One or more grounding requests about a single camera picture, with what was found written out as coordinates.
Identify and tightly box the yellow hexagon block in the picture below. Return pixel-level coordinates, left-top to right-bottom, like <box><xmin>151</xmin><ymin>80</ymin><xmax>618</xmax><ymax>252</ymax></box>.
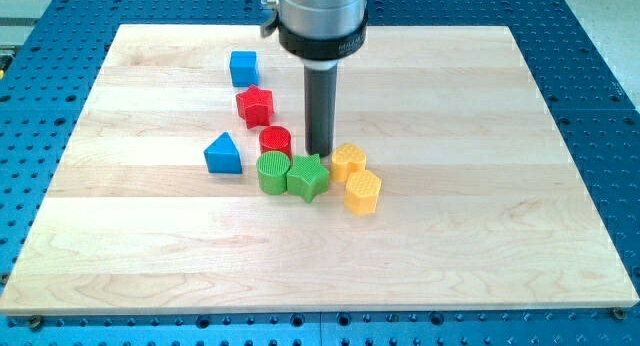
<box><xmin>344</xmin><ymin>170</ymin><xmax>382</xmax><ymax>216</ymax></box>

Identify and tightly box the yellow heart block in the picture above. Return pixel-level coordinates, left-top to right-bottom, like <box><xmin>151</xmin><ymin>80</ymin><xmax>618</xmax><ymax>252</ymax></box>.
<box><xmin>330</xmin><ymin>143</ymin><xmax>367</xmax><ymax>183</ymax></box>

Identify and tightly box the green star block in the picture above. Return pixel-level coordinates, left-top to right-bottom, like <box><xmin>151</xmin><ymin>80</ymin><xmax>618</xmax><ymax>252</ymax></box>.
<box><xmin>286</xmin><ymin>154</ymin><xmax>329</xmax><ymax>203</ymax></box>

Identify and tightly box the red cylinder block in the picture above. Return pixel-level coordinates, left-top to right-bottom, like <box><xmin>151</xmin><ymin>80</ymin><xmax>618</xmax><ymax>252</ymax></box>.
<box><xmin>258</xmin><ymin>126</ymin><xmax>292</xmax><ymax>159</ymax></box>

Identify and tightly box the light wooden board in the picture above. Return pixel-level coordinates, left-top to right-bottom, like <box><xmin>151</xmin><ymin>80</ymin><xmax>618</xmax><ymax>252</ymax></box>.
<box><xmin>1</xmin><ymin>24</ymin><xmax>638</xmax><ymax>316</ymax></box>

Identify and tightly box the blue cube block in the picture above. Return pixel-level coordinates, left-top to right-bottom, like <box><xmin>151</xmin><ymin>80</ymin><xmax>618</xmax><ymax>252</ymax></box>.
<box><xmin>229</xmin><ymin>51</ymin><xmax>259</xmax><ymax>87</ymax></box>

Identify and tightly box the green cylinder block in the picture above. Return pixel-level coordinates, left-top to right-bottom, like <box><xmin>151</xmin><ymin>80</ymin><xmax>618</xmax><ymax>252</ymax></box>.
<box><xmin>256</xmin><ymin>151</ymin><xmax>291</xmax><ymax>195</ymax></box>

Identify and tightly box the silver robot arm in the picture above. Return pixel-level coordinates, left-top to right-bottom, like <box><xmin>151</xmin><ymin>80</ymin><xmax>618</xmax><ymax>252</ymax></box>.
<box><xmin>260</xmin><ymin>0</ymin><xmax>368</xmax><ymax>70</ymax></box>

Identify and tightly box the red star block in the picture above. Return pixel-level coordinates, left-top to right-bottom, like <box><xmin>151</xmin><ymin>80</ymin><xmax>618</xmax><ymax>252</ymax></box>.
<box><xmin>236</xmin><ymin>85</ymin><xmax>274</xmax><ymax>129</ymax></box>

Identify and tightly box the blue triangle block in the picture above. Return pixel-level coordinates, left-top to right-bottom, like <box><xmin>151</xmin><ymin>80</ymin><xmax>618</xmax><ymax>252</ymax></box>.
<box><xmin>203</xmin><ymin>132</ymin><xmax>243</xmax><ymax>174</ymax></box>

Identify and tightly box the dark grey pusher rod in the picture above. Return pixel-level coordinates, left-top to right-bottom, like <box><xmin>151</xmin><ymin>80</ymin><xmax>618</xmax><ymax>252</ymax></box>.
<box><xmin>304</xmin><ymin>61</ymin><xmax>338</xmax><ymax>157</ymax></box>

